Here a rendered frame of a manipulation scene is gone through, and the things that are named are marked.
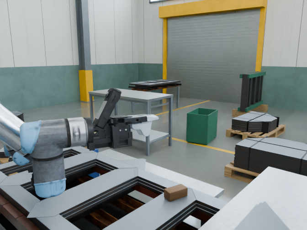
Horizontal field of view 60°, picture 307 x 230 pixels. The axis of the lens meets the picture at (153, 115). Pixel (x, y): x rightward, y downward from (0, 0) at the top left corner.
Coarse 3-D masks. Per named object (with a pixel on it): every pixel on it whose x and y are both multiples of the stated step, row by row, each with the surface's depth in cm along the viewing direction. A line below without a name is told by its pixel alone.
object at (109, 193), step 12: (12, 168) 188; (24, 168) 194; (72, 168) 187; (84, 168) 193; (108, 168) 192; (120, 168) 184; (132, 180) 170; (144, 180) 169; (0, 192) 158; (108, 192) 155; (120, 192) 161; (156, 192) 162; (12, 204) 147; (84, 204) 143; (96, 204) 148; (192, 204) 142; (204, 204) 141; (72, 216) 137; (180, 216) 133; (168, 228) 126
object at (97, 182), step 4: (92, 180) 166; (96, 180) 166; (100, 180) 166; (92, 184) 161; (96, 184) 161; (100, 184) 161; (104, 184) 161; (108, 184) 161; (112, 184) 161; (104, 188) 156; (108, 188) 156
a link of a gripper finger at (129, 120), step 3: (129, 117) 72; (135, 117) 71; (138, 117) 71; (141, 117) 72; (144, 117) 73; (120, 120) 71; (123, 120) 70; (126, 120) 70; (129, 120) 70; (132, 120) 70; (135, 120) 71; (138, 120) 71; (141, 120) 73; (144, 120) 73; (129, 123) 70; (132, 123) 71
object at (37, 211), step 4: (36, 204) 139; (32, 208) 136; (36, 208) 136; (40, 208) 136; (32, 212) 132; (36, 212) 132; (40, 212) 132; (44, 212) 132; (36, 216) 129; (40, 216) 129; (44, 216) 129; (48, 216) 129; (52, 216) 129
